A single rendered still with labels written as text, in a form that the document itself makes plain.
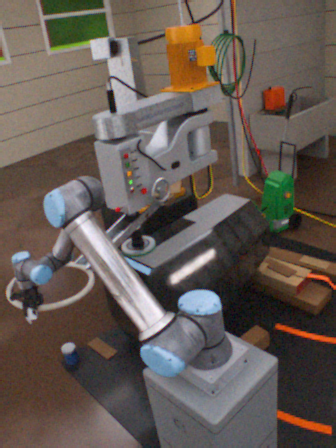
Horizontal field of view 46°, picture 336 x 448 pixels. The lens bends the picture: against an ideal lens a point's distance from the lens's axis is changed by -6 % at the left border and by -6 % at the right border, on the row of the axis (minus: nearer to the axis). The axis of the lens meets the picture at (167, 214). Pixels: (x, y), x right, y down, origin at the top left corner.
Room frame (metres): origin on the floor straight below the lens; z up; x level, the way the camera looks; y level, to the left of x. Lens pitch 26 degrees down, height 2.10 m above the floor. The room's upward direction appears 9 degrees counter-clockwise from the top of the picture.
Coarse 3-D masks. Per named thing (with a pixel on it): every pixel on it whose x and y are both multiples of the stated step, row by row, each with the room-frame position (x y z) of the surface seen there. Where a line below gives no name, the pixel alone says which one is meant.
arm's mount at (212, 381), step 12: (240, 348) 1.15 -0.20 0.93; (228, 360) 1.10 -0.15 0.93; (240, 360) 1.11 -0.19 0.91; (180, 372) 1.14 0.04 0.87; (192, 372) 1.08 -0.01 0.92; (204, 372) 1.06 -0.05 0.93; (216, 372) 1.05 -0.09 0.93; (228, 372) 1.06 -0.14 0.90; (204, 384) 1.04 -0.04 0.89; (216, 384) 1.02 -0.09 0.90
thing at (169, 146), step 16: (208, 112) 2.70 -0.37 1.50; (160, 128) 2.61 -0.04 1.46; (176, 128) 2.52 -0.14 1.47; (192, 128) 2.57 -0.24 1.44; (160, 144) 2.49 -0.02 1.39; (176, 144) 2.46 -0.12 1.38; (160, 160) 2.35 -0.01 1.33; (176, 160) 2.44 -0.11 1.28; (192, 160) 2.57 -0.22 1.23; (208, 160) 2.65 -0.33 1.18; (160, 176) 2.34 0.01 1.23; (176, 176) 2.43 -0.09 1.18
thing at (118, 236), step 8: (152, 208) 2.32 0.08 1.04; (144, 216) 2.27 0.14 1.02; (120, 224) 2.28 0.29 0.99; (136, 224) 2.22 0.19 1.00; (112, 232) 2.23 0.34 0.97; (120, 232) 2.23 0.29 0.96; (128, 232) 2.17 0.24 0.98; (112, 240) 2.18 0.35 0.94; (120, 240) 2.13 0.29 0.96; (80, 256) 2.06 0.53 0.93; (88, 264) 1.97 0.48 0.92
